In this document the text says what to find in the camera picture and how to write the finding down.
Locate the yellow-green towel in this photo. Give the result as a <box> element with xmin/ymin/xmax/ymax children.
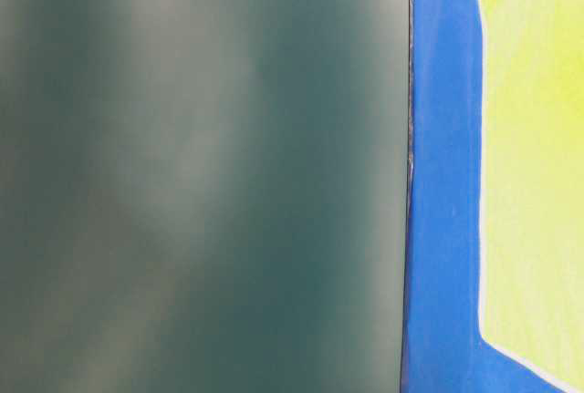
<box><xmin>477</xmin><ymin>0</ymin><xmax>583</xmax><ymax>392</ymax></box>

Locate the blue table cloth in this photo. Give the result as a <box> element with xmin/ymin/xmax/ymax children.
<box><xmin>401</xmin><ymin>0</ymin><xmax>566</xmax><ymax>392</ymax></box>

